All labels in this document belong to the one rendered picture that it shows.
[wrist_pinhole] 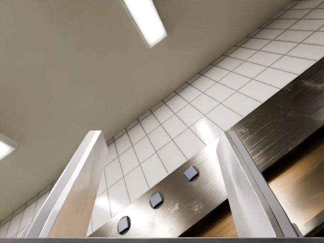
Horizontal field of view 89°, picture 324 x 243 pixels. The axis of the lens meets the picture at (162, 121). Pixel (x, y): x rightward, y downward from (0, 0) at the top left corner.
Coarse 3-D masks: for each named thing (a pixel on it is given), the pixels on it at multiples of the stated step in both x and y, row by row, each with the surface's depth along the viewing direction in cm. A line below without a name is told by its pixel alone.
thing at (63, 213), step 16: (96, 144) 10; (80, 160) 8; (96, 160) 10; (64, 176) 7; (80, 176) 8; (96, 176) 10; (64, 192) 7; (80, 192) 8; (96, 192) 10; (48, 208) 6; (64, 208) 6; (80, 208) 8; (32, 224) 6; (48, 224) 6; (64, 224) 6; (80, 224) 8
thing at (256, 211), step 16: (224, 144) 10; (240, 144) 9; (224, 160) 10; (240, 160) 8; (224, 176) 10; (240, 176) 8; (256, 176) 7; (240, 192) 8; (256, 192) 7; (272, 192) 7; (240, 208) 8; (256, 208) 7; (272, 208) 6; (240, 224) 8; (256, 224) 7; (272, 224) 6; (288, 224) 6
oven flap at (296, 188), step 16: (320, 144) 53; (288, 160) 55; (304, 160) 52; (320, 160) 49; (272, 176) 54; (288, 176) 51; (304, 176) 48; (320, 176) 46; (288, 192) 47; (304, 192) 45; (320, 192) 43; (224, 208) 55; (288, 208) 44; (304, 208) 42; (320, 208) 40; (208, 224) 54; (224, 224) 51; (304, 224) 38; (320, 224) 37
